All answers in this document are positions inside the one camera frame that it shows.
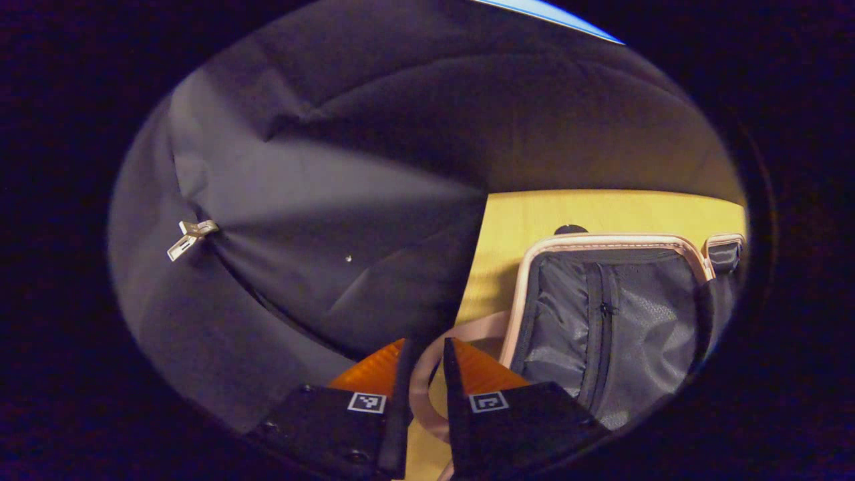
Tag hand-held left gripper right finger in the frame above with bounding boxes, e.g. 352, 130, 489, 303
442, 337, 611, 480

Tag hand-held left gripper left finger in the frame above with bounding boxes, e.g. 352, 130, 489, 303
248, 338, 419, 480

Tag pink suitcase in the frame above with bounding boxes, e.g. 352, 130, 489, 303
407, 232, 747, 445

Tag black backdrop cloth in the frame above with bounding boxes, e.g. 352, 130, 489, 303
107, 0, 745, 435

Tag ceiling light strip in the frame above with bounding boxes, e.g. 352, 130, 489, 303
478, 0, 625, 45

